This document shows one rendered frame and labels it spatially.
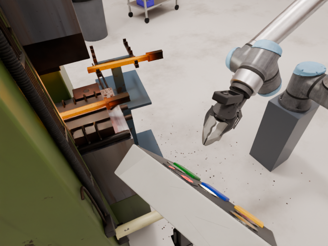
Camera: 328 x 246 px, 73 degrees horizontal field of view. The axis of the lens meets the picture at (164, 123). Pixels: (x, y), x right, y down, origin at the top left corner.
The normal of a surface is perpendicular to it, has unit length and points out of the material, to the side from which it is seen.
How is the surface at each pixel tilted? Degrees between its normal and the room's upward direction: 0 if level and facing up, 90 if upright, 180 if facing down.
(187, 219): 30
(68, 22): 90
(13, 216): 90
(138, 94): 0
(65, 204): 90
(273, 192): 0
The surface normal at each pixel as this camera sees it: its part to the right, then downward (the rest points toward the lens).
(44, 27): 0.39, 0.65
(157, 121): -0.06, -0.69
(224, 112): -0.39, -0.32
